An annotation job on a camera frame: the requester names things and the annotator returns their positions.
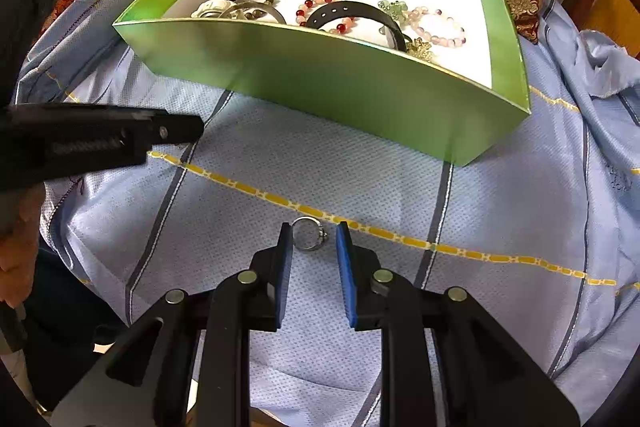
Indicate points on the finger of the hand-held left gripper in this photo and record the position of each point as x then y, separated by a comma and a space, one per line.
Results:
100, 134

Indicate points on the silver bangle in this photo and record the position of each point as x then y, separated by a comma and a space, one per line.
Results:
272, 11

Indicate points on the green jade pendant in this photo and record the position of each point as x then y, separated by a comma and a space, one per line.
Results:
392, 9

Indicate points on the light blue striped cloth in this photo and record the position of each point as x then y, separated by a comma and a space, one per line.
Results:
350, 187

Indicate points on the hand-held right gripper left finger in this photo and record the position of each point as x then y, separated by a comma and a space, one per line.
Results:
285, 274

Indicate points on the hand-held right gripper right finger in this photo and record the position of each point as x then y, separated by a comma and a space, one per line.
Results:
346, 274

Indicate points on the green cardboard box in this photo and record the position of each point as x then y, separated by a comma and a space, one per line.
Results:
320, 77

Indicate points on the person's left hand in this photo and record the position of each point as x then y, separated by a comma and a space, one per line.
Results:
17, 257

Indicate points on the gold green leaf ornament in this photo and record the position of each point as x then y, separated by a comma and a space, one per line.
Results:
421, 49

